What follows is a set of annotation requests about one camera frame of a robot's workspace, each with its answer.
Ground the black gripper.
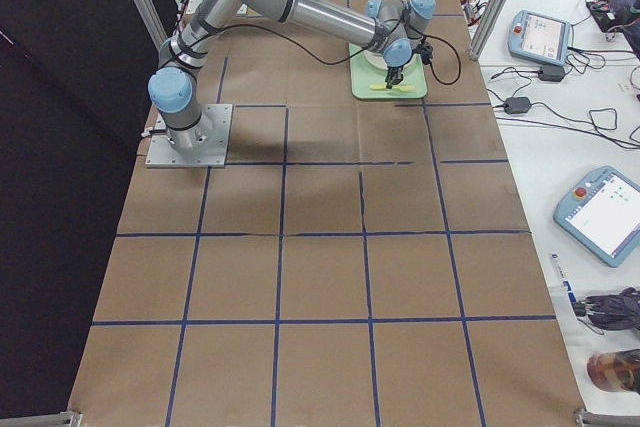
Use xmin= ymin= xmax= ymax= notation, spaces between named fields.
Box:
xmin=384 ymin=41 xmax=433 ymax=90

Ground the yellow plastic fork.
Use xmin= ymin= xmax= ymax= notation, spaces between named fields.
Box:
xmin=369 ymin=84 xmax=416 ymax=93

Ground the white round plate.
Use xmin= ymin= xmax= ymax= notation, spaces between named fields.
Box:
xmin=363 ymin=51 xmax=420 ymax=75

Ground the light green plastic tray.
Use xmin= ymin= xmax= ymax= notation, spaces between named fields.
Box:
xmin=348 ymin=43 xmax=427 ymax=100

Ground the black power adapter lower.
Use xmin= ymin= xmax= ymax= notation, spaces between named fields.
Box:
xmin=503 ymin=97 xmax=532 ymax=115

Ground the black power adapter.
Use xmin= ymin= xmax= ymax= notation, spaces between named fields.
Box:
xmin=538 ymin=65 xmax=566 ymax=83
xmin=503 ymin=97 xmax=532 ymax=115

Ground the blue teach pendant far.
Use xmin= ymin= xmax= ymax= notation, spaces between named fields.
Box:
xmin=507 ymin=10 xmax=571 ymax=67

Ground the blue teach pendant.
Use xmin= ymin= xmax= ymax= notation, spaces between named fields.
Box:
xmin=553 ymin=165 xmax=639 ymax=268
xmin=507 ymin=10 xmax=571 ymax=67

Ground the black power adapter upper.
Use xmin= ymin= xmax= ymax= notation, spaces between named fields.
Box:
xmin=538 ymin=65 xmax=566 ymax=83

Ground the blue teach pendant near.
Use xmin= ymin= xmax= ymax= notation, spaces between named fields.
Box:
xmin=553 ymin=165 xmax=639 ymax=268

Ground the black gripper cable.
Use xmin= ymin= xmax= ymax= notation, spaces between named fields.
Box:
xmin=164 ymin=21 xmax=461 ymax=86

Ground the aluminium frame post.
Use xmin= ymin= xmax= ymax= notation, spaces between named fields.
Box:
xmin=468 ymin=0 xmax=532 ymax=62

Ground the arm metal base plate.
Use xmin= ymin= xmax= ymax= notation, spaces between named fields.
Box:
xmin=145 ymin=104 xmax=233 ymax=168

